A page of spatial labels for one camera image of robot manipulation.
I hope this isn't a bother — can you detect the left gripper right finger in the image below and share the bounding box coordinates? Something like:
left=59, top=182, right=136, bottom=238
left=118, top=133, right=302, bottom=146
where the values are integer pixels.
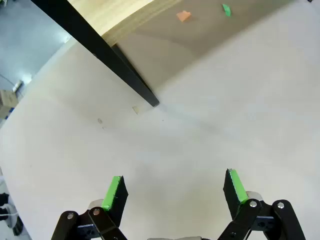
left=217, top=168, right=307, bottom=240

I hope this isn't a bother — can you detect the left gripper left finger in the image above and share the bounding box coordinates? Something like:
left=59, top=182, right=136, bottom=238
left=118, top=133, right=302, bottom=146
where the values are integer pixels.
left=51, top=175, right=130, bottom=240

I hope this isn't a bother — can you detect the open cardboard box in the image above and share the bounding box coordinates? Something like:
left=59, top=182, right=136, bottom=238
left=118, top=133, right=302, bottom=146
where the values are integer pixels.
left=0, top=89, right=19, bottom=120

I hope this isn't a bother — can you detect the small green paper scrap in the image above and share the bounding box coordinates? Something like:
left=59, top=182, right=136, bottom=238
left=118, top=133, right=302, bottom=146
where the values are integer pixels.
left=221, top=3, right=232, bottom=17

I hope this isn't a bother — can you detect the orange block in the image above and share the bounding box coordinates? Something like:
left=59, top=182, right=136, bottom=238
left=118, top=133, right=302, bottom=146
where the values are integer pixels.
left=176, top=10, right=192, bottom=23

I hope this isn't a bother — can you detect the white cable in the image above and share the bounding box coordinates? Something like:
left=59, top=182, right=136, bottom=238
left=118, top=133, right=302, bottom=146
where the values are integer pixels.
left=0, top=202, right=19, bottom=219

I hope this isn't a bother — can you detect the black frame wooden shelf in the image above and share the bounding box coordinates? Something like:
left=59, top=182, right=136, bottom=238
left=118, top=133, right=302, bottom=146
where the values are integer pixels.
left=31, top=0, right=183, bottom=108

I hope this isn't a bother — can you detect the thin floor cable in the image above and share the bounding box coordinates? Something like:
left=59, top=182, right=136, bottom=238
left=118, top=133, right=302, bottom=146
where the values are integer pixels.
left=0, top=73, right=24, bottom=91

